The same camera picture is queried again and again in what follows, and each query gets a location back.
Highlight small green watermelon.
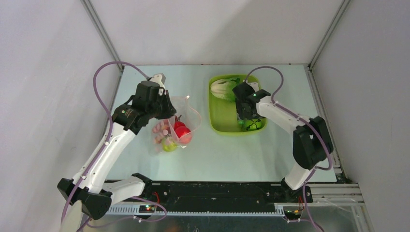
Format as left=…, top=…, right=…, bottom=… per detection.
left=238, top=119, right=262, bottom=131

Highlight clear pink zip bag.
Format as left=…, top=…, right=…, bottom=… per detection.
left=151, top=95, right=202, bottom=153

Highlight yellow green pear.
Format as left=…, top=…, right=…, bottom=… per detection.
left=161, top=137, right=178, bottom=152

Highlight red apple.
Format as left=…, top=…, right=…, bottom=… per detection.
left=175, top=126, right=192, bottom=145

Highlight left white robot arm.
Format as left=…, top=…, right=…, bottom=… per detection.
left=57, top=78, right=176, bottom=220

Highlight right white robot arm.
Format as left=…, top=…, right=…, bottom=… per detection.
left=233, top=82, right=334, bottom=202

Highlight green lettuce head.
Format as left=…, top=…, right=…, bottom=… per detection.
left=210, top=77, right=240, bottom=102

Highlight green plastic tray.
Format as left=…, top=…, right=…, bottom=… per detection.
left=208, top=74, right=267, bottom=136

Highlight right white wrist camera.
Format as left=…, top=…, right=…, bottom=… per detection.
left=248, top=82, right=259, bottom=92

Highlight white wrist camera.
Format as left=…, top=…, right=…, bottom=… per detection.
left=148, top=73, right=166, bottom=95
left=248, top=82, right=259, bottom=92

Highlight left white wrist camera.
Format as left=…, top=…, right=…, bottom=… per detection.
left=148, top=73, right=166, bottom=95

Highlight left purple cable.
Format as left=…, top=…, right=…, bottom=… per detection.
left=60, top=61, right=151, bottom=231

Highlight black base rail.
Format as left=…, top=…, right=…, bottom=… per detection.
left=138, top=181, right=313, bottom=214

